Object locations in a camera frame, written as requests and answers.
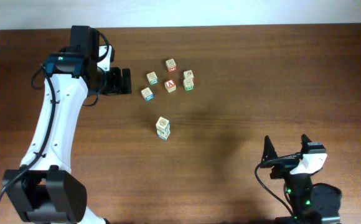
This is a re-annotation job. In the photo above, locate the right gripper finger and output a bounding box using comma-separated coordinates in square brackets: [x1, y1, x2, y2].
[301, 134, 312, 146]
[260, 135, 278, 168]

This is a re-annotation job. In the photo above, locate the green number block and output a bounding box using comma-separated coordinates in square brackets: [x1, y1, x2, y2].
[156, 116, 171, 132]

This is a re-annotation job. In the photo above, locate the wooden block blue bottom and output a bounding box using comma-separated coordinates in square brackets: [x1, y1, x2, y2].
[157, 130, 171, 140]

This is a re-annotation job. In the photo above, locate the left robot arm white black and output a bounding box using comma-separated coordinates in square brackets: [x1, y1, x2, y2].
[1, 26, 132, 223]

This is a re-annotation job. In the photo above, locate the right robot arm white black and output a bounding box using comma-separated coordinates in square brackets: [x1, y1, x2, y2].
[254, 134, 342, 224]

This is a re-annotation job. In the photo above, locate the wooden block blue side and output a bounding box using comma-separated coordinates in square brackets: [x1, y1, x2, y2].
[141, 87, 154, 101]

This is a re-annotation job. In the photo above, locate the wooden block green side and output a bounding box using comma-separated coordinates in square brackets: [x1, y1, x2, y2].
[146, 72, 158, 85]

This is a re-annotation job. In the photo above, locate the red letter A block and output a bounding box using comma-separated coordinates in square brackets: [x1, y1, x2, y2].
[164, 79, 177, 93]

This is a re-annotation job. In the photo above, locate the wooden block red top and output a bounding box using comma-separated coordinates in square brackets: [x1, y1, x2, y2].
[165, 58, 177, 72]

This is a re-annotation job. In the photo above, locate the wooden block green bottom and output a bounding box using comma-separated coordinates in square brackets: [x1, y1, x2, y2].
[183, 78, 195, 91]

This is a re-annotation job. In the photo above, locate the wooden block red edge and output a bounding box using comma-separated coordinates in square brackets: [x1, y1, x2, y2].
[183, 70, 194, 80]

